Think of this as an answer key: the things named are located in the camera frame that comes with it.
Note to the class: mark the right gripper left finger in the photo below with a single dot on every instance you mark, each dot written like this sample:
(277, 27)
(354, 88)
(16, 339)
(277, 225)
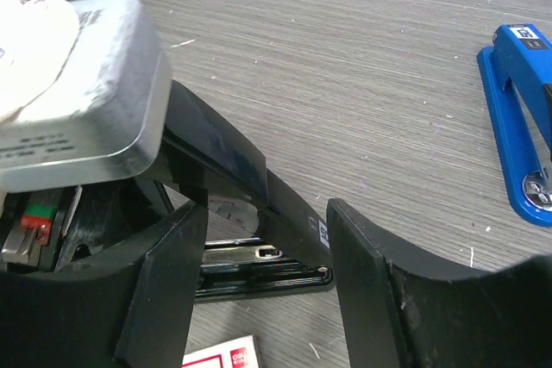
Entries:
(127, 306)

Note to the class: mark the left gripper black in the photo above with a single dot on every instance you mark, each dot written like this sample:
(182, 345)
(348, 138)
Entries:
(46, 230)

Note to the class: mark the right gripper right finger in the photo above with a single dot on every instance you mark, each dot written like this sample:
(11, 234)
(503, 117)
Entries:
(403, 306)

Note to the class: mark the red white staple box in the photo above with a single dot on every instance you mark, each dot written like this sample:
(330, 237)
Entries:
(238, 353)

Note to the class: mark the black stapler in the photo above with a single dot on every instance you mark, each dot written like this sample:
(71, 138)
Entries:
(205, 158)

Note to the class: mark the blue stapler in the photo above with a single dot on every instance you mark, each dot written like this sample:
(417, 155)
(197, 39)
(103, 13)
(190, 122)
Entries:
(516, 71)

